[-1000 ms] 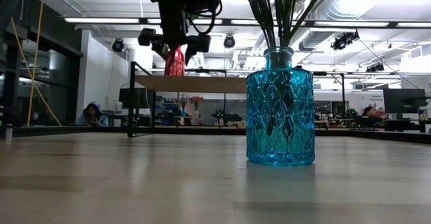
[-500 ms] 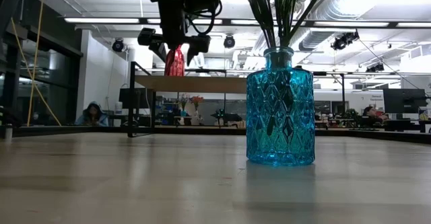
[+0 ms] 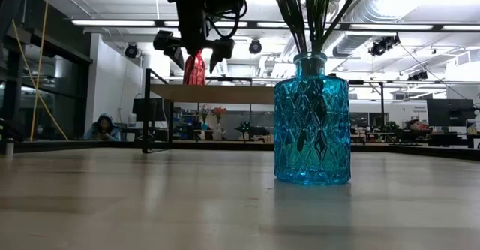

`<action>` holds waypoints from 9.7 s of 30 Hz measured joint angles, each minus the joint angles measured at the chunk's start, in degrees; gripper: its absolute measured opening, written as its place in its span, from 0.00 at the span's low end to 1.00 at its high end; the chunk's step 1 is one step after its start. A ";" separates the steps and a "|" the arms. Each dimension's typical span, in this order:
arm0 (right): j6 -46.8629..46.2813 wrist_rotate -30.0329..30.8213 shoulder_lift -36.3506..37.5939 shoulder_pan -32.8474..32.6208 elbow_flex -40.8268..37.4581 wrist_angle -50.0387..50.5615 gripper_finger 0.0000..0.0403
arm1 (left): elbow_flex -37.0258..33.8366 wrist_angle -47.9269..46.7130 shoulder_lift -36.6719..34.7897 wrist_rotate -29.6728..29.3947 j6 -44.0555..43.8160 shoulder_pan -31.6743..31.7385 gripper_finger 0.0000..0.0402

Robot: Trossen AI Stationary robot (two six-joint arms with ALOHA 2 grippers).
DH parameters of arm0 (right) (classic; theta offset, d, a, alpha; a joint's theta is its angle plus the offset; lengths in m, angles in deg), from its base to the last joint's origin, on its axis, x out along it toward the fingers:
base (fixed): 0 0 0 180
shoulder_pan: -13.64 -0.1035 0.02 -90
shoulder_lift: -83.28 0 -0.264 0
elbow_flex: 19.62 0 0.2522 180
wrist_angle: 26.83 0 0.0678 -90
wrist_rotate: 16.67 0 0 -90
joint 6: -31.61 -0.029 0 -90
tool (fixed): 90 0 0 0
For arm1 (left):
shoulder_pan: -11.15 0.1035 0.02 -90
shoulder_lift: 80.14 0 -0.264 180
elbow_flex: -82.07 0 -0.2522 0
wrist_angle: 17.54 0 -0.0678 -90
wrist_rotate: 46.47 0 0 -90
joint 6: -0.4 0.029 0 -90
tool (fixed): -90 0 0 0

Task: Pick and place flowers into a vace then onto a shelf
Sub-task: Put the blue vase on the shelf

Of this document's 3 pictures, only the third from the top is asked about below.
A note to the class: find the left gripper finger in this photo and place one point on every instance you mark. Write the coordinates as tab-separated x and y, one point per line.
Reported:
167	41
224	48

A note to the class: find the red ribbed glass vase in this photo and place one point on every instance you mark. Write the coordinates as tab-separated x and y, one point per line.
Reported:
194	70

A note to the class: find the purple artificial flower bunch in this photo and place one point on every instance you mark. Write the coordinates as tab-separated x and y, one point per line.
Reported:
288	2

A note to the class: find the blue patterned glass vase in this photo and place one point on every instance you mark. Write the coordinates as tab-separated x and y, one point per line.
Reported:
312	130

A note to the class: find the orange artificial tulip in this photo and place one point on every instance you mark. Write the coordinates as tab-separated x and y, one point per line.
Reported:
348	2

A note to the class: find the background vase with red flowers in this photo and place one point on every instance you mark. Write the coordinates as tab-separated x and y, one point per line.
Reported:
218	111

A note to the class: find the background vase with purple flowers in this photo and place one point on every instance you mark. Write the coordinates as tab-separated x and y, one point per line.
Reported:
204	112

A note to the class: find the black computer monitor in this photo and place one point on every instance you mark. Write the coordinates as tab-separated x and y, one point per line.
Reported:
450	113
148	109

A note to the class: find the person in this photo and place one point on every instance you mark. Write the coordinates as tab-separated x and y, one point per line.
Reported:
103	128

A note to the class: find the black ceiling spotlight cluster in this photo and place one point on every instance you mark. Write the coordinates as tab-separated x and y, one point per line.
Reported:
418	76
382	45

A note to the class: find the wooden shelf with black frame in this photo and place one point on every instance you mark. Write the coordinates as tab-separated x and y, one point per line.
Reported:
217	94

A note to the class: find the silver ventilation duct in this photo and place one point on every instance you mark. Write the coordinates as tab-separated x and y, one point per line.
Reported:
356	43

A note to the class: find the long ceiling light rail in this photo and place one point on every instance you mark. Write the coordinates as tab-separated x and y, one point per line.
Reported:
393	26

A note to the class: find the small white post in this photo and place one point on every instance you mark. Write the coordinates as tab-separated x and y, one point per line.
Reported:
9	148

